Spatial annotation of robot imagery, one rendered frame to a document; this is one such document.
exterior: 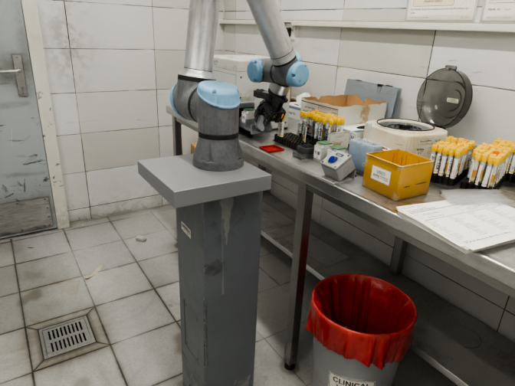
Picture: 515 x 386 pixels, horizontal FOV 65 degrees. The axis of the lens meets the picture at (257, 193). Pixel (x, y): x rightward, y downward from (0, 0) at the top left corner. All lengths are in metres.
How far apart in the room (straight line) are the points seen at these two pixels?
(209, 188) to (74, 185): 2.02
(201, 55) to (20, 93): 1.66
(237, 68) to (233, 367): 1.12
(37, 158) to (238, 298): 1.83
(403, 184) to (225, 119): 0.51
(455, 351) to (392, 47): 1.23
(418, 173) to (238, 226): 0.53
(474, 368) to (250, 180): 1.01
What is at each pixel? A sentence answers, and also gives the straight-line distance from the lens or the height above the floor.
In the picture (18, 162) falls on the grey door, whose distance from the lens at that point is 2.83.
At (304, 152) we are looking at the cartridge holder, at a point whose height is 0.90.
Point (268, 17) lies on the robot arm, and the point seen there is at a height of 1.32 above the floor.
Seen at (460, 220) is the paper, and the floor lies 0.89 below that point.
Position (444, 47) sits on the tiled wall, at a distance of 1.78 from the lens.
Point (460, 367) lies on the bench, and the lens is 1.63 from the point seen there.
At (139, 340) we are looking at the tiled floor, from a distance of 1.97.
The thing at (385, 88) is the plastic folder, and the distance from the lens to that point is 1.90.
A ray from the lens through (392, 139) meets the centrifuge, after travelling 1.45.
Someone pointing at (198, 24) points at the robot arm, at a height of 1.30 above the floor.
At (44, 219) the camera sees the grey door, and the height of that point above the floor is 0.09.
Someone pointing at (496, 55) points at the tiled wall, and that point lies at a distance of 1.68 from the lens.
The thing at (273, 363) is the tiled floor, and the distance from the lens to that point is 1.84.
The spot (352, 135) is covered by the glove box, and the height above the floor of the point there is 0.93.
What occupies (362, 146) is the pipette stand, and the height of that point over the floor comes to 0.96.
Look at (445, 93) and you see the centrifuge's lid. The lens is 1.72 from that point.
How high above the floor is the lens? 1.29
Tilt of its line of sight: 22 degrees down
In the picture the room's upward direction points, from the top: 3 degrees clockwise
